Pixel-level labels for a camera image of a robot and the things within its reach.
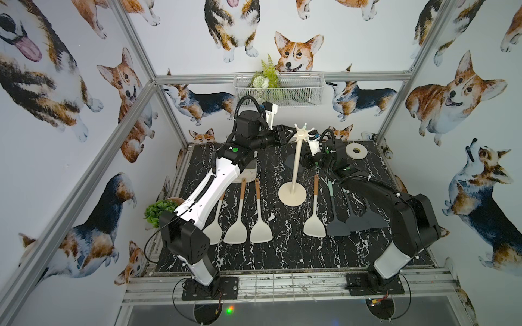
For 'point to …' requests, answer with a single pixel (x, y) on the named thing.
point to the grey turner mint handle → (355, 223)
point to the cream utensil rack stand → (293, 193)
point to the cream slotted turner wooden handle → (315, 227)
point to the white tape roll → (359, 155)
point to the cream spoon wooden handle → (214, 232)
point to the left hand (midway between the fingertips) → (298, 129)
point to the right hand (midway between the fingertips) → (296, 147)
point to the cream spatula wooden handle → (236, 233)
